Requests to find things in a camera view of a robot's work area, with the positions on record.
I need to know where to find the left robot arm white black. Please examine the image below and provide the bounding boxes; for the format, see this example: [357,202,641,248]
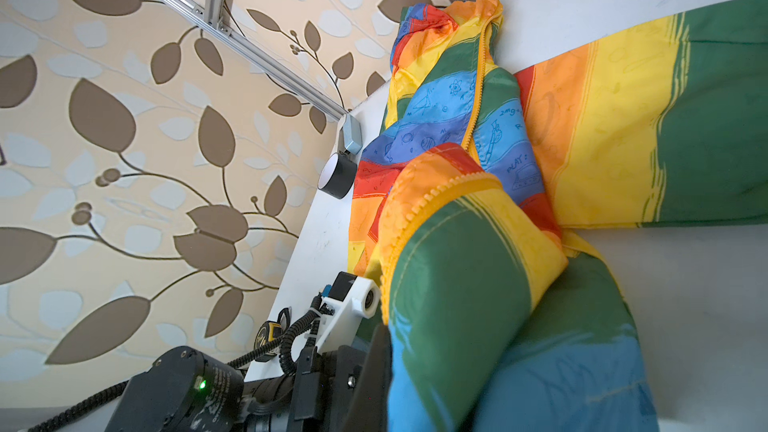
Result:
[34,310,392,431]

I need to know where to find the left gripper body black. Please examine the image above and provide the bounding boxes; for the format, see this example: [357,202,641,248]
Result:
[106,325,392,431]

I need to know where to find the rainbow striped jacket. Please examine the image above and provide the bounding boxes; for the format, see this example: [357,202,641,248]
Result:
[348,0,767,431]

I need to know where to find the yellow black tape measure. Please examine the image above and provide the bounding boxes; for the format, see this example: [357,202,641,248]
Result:
[253,307,291,349]

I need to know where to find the black tape roll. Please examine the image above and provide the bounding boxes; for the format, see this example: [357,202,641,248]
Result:
[317,152,357,199]

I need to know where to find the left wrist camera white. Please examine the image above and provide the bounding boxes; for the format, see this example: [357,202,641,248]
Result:
[316,272,381,353]

